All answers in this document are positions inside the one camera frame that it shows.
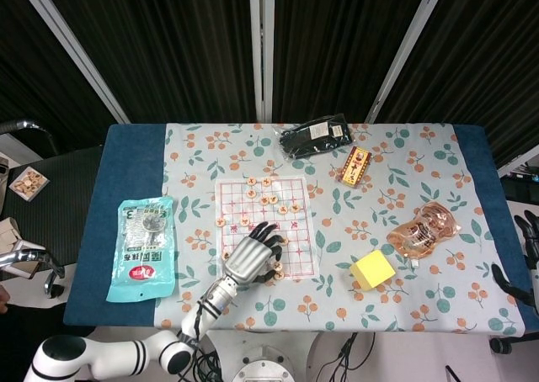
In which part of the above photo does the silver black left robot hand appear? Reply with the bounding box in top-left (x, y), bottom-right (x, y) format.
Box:
top-left (221, 220), bottom-right (285, 289)

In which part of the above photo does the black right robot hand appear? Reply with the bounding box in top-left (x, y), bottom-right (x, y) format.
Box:
top-left (491, 210), bottom-right (539, 313)

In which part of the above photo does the round grey robot base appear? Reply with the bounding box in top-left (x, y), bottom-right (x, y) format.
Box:
top-left (231, 343), bottom-right (296, 382)

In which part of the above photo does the white plastic chess board sheet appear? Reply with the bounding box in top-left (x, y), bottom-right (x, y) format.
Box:
top-left (214, 176), bottom-right (318, 281)

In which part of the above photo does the small box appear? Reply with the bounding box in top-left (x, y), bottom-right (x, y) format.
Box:
top-left (8, 166), bottom-right (51, 199)

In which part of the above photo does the floral print tablecloth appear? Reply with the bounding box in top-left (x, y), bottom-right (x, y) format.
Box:
top-left (153, 122), bottom-right (526, 333)

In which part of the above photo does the black caster wheel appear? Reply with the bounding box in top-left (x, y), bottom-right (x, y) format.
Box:
top-left (488, 335), bottom-right (518, 356)

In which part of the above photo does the teal plastic cloth package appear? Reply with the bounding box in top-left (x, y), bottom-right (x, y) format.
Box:
top-left (104, 194), bottom-right (178, 304)

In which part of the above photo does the orange translucent snack bag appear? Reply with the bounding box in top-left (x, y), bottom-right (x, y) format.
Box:
top-left (386, 201), bottom-right (462, 259)

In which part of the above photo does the yellow foam cube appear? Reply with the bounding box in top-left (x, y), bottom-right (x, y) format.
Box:
top-left (350, 248), bottom-right (398, 292)

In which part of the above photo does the clear bag of black socks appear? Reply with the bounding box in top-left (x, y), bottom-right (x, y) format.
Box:
top-left (278, 113), bottom-right (353, 162)

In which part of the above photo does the red yellow small carton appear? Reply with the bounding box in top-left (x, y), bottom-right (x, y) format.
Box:
top-left (338, 146), bottom-right (373, 188)

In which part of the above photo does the black mesh office chair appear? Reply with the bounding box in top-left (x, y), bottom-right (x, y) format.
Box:
top-left (0, 119), bottom-right (105, 316)

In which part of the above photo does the black pleated curtain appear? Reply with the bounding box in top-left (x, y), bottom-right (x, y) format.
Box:
top-left (0, 0), bottom-right (539, 168)

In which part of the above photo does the black cable bundle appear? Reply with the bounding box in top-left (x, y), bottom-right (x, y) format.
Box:
top-left (313, 332), bottom-right (380, 382)
top-left (176, 339), bottom-right (231, 382)

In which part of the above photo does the white upright frame post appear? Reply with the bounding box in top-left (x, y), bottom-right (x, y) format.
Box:
top-left (248, 0), bottom-right (275, 123)

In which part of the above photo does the white slanted frame post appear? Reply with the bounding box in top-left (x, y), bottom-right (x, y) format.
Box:
top-left (19, 0), bottom-right (131, 125)
top-left (363, 0), bottom-right (451, 125)

